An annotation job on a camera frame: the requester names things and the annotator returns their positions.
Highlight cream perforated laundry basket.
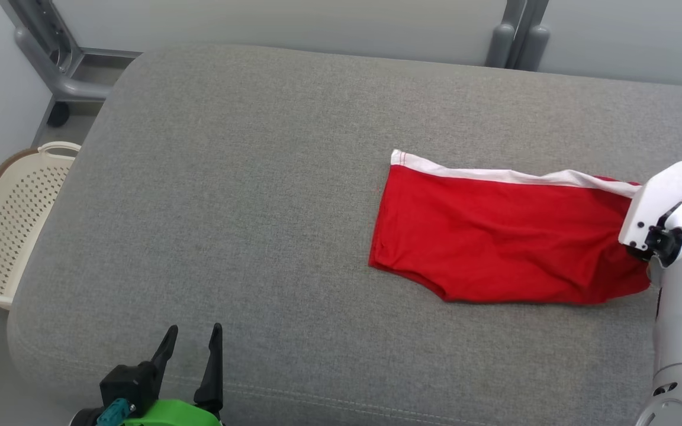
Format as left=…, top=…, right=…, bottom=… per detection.
left=0, top=141, right=82, bottom=311

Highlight red Bulls shorts white stripe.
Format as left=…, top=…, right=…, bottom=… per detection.
left=368, top=149, right=652, bottom=306

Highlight teal camera cable connector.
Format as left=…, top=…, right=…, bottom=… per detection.
left=96, top=398, right=136, bottom=426

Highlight black caster wheel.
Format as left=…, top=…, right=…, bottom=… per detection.
left=47, top=102, right=71, bottom=128

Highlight grey metal wheeled frame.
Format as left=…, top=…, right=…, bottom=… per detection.
left=0, top=0, right=142, bottom=102

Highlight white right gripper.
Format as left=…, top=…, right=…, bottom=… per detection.
left=618, top=161, right=682, bottom=250

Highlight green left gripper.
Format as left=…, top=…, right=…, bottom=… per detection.
left=122, top=323, right=224, bottom=426

